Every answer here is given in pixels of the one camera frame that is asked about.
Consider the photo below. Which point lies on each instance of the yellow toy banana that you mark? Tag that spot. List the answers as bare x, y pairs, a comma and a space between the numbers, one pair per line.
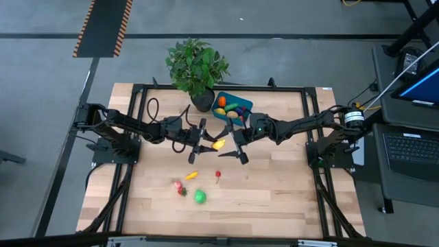
219, 144

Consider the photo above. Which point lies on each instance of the yellow power plug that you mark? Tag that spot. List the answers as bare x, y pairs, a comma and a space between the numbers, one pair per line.
359, 108

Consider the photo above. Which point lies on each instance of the black aluminium table frame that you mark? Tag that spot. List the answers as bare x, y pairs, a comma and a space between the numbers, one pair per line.
274, 88

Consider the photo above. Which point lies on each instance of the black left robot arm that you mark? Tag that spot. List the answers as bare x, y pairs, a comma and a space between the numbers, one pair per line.
130, 125

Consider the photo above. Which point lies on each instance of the black mat with orange stripes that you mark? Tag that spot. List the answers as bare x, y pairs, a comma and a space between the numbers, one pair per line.
103, 27

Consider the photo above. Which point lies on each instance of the green toy pepper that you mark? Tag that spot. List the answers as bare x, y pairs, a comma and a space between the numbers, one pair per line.
231, 107

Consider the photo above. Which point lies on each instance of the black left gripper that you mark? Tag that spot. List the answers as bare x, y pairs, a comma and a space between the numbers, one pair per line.
192, 137

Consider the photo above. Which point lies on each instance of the red toy cherry with stem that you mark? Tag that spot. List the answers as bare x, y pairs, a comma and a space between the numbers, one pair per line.
217, 173

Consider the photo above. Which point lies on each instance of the white rod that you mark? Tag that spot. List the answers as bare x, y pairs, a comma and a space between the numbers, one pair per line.
401, 77

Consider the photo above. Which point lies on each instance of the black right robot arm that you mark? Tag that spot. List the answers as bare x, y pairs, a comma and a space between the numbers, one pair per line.
308, 123

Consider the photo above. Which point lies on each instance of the dark grey desk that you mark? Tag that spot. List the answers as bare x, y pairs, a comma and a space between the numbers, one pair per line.
384, 85

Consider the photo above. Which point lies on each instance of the round green toy fruit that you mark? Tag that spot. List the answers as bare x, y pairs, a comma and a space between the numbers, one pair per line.
200, 196

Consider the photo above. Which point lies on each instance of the monitor with blue screen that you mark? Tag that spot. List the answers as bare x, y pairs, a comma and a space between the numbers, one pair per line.
425, 89

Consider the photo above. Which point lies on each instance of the orange toy pumpkin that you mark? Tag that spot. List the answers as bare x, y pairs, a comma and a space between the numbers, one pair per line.
222, 101

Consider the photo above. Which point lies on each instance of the small pink toy fruit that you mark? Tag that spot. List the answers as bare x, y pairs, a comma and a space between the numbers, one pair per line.
177, 185

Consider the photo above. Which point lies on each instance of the brown toy potato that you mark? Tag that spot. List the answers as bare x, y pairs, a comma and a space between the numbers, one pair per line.
232, 114

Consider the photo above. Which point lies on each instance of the black laptop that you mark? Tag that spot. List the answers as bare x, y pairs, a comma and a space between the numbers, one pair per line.
411, 147

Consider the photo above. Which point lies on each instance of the black stand legs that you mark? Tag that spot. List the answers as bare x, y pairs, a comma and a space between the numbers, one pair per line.
411, 27

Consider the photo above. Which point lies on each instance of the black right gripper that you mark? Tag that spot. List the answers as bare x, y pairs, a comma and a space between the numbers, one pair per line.
245, 137

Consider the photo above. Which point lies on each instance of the small yellow toy pepper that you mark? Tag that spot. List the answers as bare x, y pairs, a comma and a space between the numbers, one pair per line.
191, 176

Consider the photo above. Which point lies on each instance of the green plant in black pot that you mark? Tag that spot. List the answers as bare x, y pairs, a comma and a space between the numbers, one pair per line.
195, 65

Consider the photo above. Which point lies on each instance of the blue plastic tupperware container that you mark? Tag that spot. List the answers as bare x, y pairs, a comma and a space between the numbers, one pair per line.
241, 100

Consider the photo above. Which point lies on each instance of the purple toy eggplant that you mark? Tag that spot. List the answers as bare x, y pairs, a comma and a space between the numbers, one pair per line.
241, 110

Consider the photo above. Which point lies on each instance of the black power adapter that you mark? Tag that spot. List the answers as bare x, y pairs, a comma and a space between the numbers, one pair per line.
409, 63

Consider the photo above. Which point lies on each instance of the grey furniture leg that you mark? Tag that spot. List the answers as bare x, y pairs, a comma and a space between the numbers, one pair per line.
10, 158

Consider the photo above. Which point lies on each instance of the yellow toy lemon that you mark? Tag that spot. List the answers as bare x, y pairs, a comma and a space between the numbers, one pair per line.
219, 111

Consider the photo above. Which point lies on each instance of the red strawberry with green leaves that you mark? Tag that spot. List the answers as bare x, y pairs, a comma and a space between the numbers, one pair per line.
182, 191

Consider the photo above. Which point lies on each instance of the black crossbar with silver brackets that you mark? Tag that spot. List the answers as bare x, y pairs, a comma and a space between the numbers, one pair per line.
68, 241

